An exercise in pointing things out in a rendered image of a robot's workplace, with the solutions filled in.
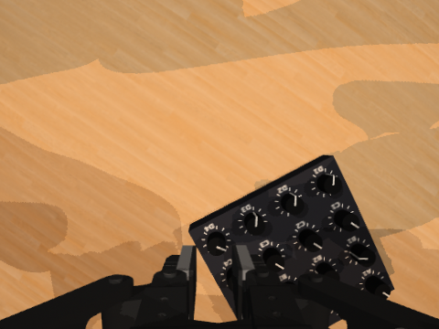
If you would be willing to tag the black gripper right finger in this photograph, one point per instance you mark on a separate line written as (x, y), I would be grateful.
(275, 305)

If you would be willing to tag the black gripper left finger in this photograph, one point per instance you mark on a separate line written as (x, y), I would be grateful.
(166, 305)

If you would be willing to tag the black knob box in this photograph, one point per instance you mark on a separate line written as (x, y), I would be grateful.
(329, 218)

